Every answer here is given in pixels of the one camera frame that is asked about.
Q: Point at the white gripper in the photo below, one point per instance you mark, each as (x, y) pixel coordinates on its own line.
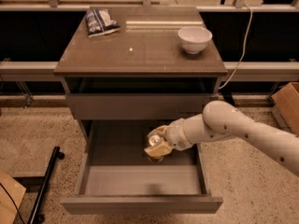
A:
(175, 136)

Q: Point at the orange soda can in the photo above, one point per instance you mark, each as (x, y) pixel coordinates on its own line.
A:
(153, 140)

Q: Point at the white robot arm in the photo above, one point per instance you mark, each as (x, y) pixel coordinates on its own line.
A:
(219, 121)

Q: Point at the open middle drawer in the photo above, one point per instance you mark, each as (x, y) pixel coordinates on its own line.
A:
(117, 177)

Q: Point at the grey drawer cabinet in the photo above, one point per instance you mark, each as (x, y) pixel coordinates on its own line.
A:
(143, 57)

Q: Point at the closed top drawer front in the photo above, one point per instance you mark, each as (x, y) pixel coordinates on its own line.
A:
(137, 106)

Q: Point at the black metal bar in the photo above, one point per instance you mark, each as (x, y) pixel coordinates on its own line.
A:
(55, 155)

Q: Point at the white ceramic bowl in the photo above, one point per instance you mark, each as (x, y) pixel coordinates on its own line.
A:
(194, 39)

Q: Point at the cardboard box right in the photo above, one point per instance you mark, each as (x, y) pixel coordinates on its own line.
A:
(287, 102)

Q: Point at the blue chip bag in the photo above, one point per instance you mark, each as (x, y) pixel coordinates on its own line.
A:
(99, 22)

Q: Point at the cardboard sheet left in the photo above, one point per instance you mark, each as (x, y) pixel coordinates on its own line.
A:
(11, 196)

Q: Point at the metal rail frame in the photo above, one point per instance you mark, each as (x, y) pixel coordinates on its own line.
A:
(26, 70)

